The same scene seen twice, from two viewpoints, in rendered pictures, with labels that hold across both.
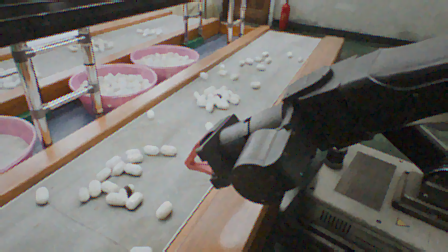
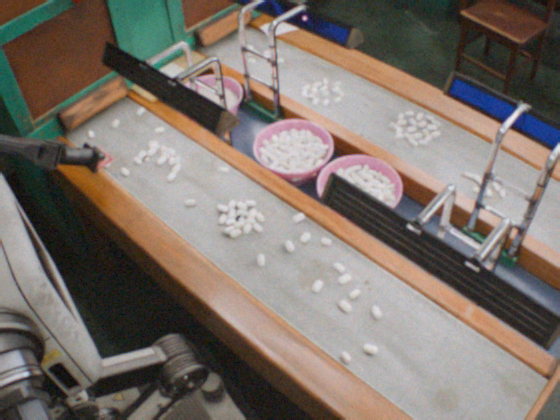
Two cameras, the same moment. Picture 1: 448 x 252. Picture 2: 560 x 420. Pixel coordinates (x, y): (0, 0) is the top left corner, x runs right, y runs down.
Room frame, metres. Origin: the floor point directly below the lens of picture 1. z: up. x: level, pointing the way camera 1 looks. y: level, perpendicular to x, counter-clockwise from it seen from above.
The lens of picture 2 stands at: (1.37, -0.90, 2.01)
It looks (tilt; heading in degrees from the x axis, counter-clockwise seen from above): 49 degrees down; 114
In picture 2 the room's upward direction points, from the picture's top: 4 degrees counter-clockwise
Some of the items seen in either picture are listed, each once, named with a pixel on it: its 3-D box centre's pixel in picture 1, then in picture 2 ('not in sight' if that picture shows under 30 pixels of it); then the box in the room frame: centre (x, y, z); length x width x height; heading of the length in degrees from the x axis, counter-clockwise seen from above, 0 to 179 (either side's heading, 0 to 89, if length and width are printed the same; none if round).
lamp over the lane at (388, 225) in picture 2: not in sight; (440, 252); (1.41, -0.17, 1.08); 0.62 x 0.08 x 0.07; 157
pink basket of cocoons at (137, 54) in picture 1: (165, 66); (359, 194); (1.13, 0.25, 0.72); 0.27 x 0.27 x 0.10
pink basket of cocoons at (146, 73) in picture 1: (116, 91); (293, 155); (0.88, 0.36, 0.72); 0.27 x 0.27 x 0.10
